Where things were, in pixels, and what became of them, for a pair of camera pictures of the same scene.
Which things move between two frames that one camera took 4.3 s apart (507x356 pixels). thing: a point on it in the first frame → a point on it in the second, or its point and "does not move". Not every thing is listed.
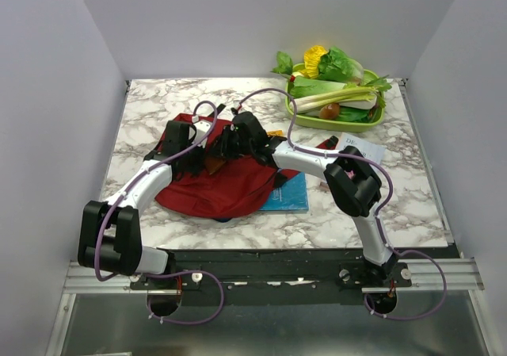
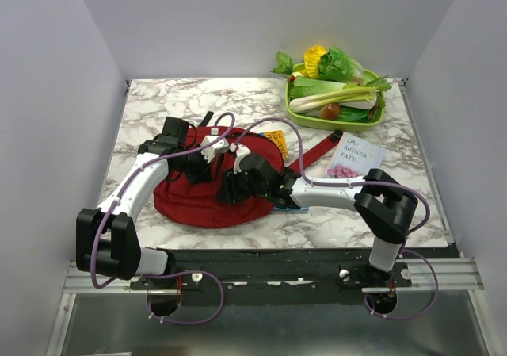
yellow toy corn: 311,59 does not move
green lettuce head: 336,65 does not move
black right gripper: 226,134 → 229,188
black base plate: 278,277 does not move
